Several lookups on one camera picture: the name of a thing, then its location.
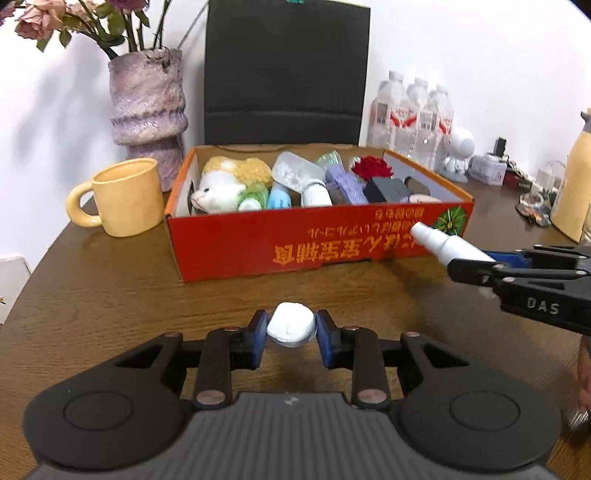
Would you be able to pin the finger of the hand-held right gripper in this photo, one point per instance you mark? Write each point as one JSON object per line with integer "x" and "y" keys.
{"x": 471, "y": 271}
{"x": 505, "y": 257}

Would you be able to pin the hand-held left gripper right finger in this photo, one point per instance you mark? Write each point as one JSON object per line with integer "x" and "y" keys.
{"x": 324, "y": 344}

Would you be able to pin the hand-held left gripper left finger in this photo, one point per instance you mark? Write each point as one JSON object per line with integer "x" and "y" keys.
{"x": 257, "y": 341}

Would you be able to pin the white spray bottle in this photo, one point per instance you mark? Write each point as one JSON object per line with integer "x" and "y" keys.
{"x": 450, "y": 244}

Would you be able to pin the white round case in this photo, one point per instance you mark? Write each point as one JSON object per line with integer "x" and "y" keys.
{"x": 291, "y": 325}

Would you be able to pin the red cardboard box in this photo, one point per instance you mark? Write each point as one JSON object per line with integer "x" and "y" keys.
{"x": 300, "y": 240}

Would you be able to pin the red artificial rose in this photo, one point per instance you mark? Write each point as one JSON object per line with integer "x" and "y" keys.
{"x": 371, "y": 167}

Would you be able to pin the blue tube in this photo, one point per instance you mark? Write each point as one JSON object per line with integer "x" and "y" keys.
{"x": 279, "y": 198}

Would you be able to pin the green round container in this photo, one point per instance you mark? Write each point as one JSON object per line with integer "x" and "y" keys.
{"x": 253, "y": 196}

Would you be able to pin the translucent white pouch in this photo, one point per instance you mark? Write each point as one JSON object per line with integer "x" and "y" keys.
{"x": 295, "y": 170}

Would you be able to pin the person's right forearm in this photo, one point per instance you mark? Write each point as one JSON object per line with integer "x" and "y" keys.
{"x": 586, "y": 378}

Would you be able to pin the small red item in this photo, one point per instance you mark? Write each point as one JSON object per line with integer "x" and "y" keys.
{"x": 511, "y": 179}

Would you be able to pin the pink item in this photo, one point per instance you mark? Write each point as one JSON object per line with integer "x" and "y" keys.
{"x": 425, "y": 199}

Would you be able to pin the small white box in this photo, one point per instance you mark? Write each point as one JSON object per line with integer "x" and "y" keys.
{"x": 487, "y": 170}

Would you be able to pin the white charger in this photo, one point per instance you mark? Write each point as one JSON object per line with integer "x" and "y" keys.
{"x": 547, "y": 176}

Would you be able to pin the cream thermos jug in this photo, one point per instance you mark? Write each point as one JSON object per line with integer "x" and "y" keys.
{"x": 575, "y": 184}

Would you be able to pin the dark round item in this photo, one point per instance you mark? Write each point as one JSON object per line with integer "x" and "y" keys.
{"x": 418, "y": 184}

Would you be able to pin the small black gadget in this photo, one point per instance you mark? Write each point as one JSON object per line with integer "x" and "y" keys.
{"x": 500, "y": 146}

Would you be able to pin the white robot figurine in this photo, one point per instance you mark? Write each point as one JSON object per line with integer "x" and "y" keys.
{"x": 458, "y": 152}

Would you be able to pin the small black box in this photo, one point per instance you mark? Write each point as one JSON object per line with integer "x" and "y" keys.
{"x": 385, "y": 189}

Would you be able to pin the silver metal object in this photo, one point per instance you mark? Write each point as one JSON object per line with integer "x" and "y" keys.
{"x": 580, "y": 419}

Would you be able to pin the clear water bottle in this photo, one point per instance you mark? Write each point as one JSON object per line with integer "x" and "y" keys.
{"x": 419, "y": 94}
{"x": 434, "y": 134}
{"x": 390, "y": 115}

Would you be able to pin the white plastic jar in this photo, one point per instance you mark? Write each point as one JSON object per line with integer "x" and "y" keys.
{"x": 316, "y": 194}

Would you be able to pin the white and yellow plush cat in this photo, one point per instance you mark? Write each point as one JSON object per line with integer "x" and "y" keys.
{"x": 221, "y": 184}

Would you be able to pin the mint green packet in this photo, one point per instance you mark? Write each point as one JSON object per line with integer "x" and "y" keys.
{"x": 330, "y": 160}

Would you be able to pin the yellow ceramic mug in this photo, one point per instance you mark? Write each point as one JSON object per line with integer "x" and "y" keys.
{"x": 127, "y": 198}

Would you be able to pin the purple textured vase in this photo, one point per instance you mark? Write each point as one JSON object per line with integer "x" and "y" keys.
{"x": 147, "y": 120}

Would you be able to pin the white floor appliance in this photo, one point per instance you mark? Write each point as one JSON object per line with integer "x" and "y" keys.
{"x": 14, "y": 286}

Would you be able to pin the pink flower bouquet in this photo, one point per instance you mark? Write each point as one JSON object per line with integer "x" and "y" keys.
{"x": 83, "y": 18}

